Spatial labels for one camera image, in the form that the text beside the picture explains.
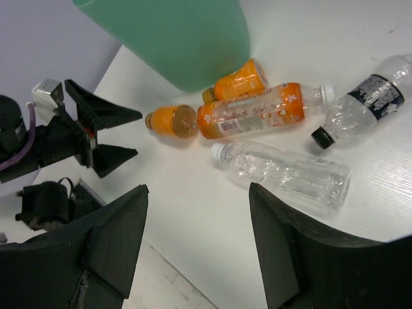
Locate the clear bottle blue white cap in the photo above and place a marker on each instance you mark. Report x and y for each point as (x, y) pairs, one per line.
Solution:
(294, 178)

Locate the green plastic bin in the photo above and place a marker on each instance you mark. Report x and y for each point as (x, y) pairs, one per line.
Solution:
(191, 44)

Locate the orange bottle by bin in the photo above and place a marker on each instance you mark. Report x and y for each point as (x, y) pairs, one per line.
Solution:
(250, 78)

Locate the clear bottle orange flower label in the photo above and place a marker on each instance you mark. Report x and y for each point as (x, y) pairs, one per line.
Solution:
(282, 105)

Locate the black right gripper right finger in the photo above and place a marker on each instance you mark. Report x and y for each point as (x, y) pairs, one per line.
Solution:
(307, 264)

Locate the clear bottle black cap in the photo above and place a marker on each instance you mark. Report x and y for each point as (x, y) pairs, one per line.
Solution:
(382, 93)

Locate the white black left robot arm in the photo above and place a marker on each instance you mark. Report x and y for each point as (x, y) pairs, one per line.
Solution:
(16, 137)

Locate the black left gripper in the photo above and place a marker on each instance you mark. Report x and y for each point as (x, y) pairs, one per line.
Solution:
(64, 137)

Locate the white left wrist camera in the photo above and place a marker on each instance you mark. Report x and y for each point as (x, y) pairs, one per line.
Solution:
(48, 94)

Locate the small orange juice bottle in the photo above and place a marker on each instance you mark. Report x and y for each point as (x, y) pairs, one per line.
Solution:
(178, 121)

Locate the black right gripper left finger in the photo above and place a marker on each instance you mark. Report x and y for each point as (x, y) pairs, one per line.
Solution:
(88, 263)

